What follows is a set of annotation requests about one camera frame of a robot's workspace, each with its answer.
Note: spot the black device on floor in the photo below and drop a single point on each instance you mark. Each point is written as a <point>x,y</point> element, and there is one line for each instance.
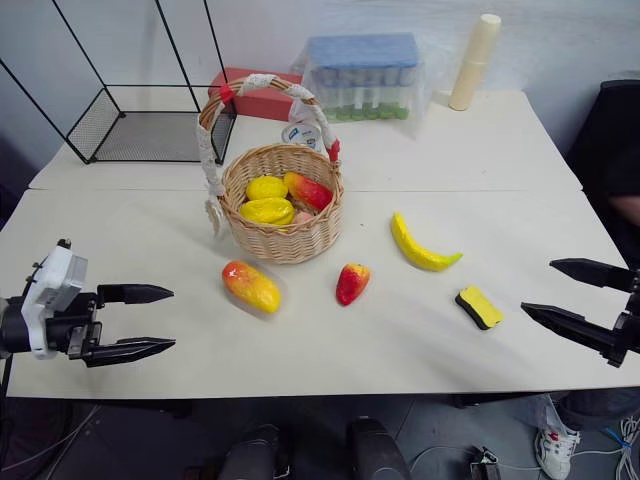
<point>484,464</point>

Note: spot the black chair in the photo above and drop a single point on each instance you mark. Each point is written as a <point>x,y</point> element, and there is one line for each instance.
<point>607,145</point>

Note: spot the yellow toy banana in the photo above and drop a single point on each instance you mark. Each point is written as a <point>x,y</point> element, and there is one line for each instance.
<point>417,250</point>

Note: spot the white round container blue print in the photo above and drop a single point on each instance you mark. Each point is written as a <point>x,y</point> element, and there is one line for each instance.
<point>302,136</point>

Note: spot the red and yellow toy mango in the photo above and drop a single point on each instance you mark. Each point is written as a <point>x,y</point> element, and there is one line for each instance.
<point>252,288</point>

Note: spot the white sneaker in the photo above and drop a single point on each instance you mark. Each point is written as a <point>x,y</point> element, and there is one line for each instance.
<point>555,450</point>

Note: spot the round yellow toy fruit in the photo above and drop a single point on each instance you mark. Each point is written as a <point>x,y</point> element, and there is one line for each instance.
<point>266,188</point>

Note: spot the person's forearm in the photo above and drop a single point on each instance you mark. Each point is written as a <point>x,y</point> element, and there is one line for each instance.
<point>627,206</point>

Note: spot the pink toy peach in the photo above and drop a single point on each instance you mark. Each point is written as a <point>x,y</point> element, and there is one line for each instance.
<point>304,218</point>

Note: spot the dark rounded shape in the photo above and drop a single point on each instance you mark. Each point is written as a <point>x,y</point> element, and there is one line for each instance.
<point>252,452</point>

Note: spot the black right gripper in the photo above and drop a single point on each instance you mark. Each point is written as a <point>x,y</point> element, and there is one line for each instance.
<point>631,330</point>

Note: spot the yellow black sponge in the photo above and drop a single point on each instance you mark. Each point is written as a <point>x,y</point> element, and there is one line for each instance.
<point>481,306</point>

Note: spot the cream paper cup stack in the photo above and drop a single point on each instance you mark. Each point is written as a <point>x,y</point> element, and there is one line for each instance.
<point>472,65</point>

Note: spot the red box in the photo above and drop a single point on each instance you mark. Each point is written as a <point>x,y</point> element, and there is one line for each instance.
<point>260,100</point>

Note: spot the oblong yellow toy fruit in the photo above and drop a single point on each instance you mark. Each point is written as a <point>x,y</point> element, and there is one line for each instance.
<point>267,211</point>

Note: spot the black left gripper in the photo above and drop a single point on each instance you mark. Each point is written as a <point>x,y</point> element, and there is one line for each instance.
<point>80,325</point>

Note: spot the small red mango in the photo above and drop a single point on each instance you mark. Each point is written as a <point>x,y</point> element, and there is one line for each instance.
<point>351,285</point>

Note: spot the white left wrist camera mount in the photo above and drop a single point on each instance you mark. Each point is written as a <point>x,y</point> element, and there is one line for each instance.
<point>52,285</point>

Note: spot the plastic-wrapped tube pack blue top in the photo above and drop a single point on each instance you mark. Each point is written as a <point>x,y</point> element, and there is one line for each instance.
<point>362,75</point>

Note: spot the person's leg in jeans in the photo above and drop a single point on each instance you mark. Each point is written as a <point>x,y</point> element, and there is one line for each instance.
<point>600,407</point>

